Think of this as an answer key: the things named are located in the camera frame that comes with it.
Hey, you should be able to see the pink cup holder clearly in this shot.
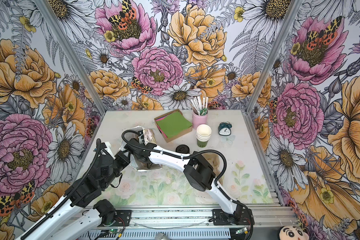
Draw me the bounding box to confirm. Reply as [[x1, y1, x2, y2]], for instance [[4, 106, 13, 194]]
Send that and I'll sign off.
[[192, 111, 208, 130]]

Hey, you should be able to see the stack of paper cups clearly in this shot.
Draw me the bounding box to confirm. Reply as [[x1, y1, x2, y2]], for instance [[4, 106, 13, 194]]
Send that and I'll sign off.
[[197, 124, 212, 148]]

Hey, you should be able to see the aluminium front rail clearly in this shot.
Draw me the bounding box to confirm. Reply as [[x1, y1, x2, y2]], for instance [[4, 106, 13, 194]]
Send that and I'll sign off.
[[41, 205, 301, 240]]

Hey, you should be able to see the white floral gift bag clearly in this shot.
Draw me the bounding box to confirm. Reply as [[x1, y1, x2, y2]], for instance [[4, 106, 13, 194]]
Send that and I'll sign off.
[[121, 126, 162, 172]]

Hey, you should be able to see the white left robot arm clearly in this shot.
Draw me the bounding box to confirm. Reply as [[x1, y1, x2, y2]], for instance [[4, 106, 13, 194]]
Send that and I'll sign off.
[[18, 149, 131, 240]]

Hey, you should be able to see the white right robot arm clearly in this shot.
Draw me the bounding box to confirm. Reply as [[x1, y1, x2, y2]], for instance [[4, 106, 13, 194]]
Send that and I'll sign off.
[[125, 139, 244, 224]]

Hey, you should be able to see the cartoon plush toy head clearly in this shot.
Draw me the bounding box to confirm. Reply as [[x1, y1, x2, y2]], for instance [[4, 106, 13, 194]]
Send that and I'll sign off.
[[278, 226, 310, 240]]

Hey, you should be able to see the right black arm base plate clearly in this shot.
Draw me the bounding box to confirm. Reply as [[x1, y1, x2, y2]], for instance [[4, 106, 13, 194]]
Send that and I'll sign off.
[[209, 209, 254, 226]]

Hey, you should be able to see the teal alarm clock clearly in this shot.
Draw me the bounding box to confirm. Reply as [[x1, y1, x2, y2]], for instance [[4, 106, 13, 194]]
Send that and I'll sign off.
[[218, 122, 232, 136]]

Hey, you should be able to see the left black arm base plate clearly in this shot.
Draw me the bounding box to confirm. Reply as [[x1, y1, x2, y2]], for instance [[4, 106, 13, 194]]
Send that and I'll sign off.
[[106, 210, 132, 227]]

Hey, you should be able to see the brown cardboard cup carrier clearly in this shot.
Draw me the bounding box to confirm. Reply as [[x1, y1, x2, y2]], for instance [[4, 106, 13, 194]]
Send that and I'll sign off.
[[207, 154, 221, 174]]

